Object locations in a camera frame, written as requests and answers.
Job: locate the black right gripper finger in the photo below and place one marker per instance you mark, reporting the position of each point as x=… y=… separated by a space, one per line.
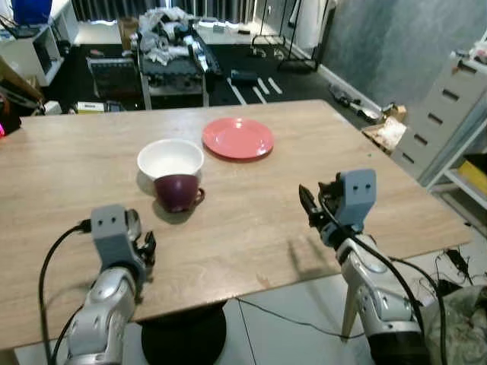
x=308 y=204

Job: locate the silver metal spoon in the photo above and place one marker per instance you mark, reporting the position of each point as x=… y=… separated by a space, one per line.
x=134 y=223

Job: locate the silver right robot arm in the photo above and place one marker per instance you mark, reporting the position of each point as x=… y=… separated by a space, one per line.
x=377 y=304

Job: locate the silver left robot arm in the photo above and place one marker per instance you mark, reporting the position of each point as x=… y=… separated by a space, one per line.
x=103 y=312

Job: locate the white bowl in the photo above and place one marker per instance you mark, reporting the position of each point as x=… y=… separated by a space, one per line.
x=170 y=156

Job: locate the black round table base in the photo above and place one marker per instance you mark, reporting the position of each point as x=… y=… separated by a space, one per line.
x=184 y=334

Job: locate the brown cardboard box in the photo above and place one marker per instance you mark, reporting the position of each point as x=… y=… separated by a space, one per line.
x=388 y=133

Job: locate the pink round plate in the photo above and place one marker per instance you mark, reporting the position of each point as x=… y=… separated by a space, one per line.
x=238 y=138

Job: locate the black power adapter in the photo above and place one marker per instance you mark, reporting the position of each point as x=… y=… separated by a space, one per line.
x=456 y=260

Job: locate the yellow box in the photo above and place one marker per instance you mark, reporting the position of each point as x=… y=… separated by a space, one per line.
x=473 y=175

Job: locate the green camouflage cloth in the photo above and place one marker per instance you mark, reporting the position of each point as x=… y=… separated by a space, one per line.
x=460 y=327

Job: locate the white shelf rack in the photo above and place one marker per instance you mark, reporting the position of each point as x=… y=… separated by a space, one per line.
x=466 y=171

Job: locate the grey drawer cabinet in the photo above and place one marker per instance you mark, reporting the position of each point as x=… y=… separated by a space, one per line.
x=445 y=114

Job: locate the black clothes rack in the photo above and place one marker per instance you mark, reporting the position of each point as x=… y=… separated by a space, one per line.
x=285 y=38

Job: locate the black crate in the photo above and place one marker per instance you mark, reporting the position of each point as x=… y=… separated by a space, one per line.
x=112 y=77

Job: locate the cluttered metal cart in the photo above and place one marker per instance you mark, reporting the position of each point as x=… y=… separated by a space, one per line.
x=173 y=53

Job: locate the white cabinet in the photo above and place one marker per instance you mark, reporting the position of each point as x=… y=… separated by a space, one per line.
x=30 y=53

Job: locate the blue box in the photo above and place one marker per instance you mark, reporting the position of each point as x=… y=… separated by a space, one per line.
x=30 y=11

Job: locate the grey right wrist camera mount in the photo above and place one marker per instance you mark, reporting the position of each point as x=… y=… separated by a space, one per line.
x=356 y=194

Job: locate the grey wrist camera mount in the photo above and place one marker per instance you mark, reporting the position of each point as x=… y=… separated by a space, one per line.
x=112 y=232
x=356 y=194

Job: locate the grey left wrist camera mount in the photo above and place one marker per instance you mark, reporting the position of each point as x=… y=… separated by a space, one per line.
x=112 y=232

